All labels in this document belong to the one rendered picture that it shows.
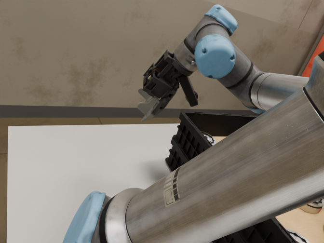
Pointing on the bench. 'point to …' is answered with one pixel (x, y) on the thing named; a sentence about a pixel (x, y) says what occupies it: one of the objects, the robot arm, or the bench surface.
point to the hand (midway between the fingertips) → (146, 112)
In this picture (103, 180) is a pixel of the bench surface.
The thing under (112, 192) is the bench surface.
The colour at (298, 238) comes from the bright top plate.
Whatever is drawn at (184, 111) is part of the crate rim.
